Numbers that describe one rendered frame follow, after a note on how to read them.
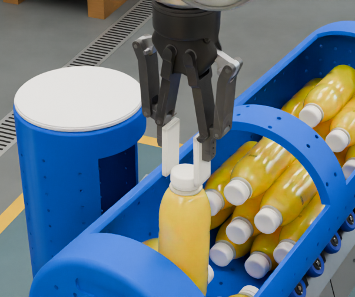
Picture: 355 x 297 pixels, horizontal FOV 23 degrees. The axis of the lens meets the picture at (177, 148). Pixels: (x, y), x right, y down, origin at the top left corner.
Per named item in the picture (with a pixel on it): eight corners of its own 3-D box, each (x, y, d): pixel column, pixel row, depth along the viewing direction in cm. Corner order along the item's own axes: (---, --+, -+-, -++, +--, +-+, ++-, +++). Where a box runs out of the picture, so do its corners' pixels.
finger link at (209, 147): (207, 118, 101) (229, 124, 99) (207, 154, 103) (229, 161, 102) (201, 123, 99) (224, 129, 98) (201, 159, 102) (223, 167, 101)
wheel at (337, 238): (334, 223, 154) (325, 225, 155) (324, 236, 151) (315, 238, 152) (346, 243, 155) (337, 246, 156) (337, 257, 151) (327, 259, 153)
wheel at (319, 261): (317, 245, 149) (308, 247, 150) (306, 259, 145) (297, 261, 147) (329, 266, 149) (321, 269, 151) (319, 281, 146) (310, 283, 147)
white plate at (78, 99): (11, 131, 171) (12, 137, 172) (149, 123, 174) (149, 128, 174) (16, 69, 194) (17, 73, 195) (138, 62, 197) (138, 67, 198)
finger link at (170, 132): (166, 129, 102) (161, 127, 102) (166, 177, 105) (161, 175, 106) (179, 118, 104) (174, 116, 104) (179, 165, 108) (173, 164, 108)
